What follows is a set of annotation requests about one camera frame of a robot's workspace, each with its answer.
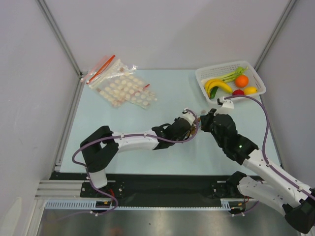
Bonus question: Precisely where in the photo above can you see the brown longan bunch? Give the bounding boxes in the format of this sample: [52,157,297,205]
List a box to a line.
[185,118,200,140]

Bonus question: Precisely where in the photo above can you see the blue zipper clear bag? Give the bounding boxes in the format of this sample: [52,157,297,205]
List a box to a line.
[196,110,207,134]

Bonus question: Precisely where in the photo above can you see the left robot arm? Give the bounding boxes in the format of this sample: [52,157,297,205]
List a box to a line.
[80,117,195,197]

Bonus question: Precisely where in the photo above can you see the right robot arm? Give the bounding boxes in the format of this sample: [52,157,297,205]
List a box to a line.
[200,109,315,234]

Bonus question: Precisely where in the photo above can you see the polka dot zip bag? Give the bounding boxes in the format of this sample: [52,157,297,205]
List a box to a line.
[94,73,158,109]

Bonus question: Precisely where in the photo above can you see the red zipper clear bag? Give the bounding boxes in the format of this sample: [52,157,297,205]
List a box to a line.
[80,55,138,91]

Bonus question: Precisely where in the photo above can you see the green cucumber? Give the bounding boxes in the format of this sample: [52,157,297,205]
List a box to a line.
[210,87,219,99]

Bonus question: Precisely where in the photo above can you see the red pomegranate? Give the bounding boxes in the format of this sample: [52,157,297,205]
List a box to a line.
[232,89,245,96]

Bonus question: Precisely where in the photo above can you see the yellow banana bunch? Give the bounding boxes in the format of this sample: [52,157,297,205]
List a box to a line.
[204,79,233,97]

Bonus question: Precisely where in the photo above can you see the yellow lemon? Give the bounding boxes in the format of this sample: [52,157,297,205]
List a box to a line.
[243,87,258,95]

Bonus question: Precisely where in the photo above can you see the orange fruit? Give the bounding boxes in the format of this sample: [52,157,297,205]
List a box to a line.
[234,74,249,88]

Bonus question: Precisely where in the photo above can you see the white plastic basket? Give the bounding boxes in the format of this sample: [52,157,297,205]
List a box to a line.
[195,60,266,104]

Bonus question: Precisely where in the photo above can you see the green celery stalk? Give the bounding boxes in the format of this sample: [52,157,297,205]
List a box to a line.
[217,66,248,83]

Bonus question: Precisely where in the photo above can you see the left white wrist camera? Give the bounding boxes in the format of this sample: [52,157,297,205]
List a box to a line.
[181,108,197,125]

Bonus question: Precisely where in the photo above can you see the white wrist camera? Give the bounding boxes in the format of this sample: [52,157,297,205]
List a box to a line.
[215,97,234,115]
[181,108,197,125]

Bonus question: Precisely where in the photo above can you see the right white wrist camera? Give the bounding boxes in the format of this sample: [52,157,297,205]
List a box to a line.
[215,97,234,115]

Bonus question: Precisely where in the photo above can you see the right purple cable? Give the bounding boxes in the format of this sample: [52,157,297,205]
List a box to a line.
[223,95,315,218]

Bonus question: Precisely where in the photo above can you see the white slotted cable duct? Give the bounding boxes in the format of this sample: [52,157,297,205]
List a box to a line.
[45,200,241,211]

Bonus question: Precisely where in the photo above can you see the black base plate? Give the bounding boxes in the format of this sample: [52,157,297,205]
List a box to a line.
[50,172,250,209]

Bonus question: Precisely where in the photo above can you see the right aluminium frame post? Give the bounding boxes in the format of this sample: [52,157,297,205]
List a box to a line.
[254,0,299,71]

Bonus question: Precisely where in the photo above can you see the aluminium frame post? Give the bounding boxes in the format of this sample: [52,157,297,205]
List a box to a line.
[254,0,299,71]
[35,0,83,77]

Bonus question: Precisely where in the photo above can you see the left aluminium frame post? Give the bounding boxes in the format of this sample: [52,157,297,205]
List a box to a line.
[35,0,83,77]

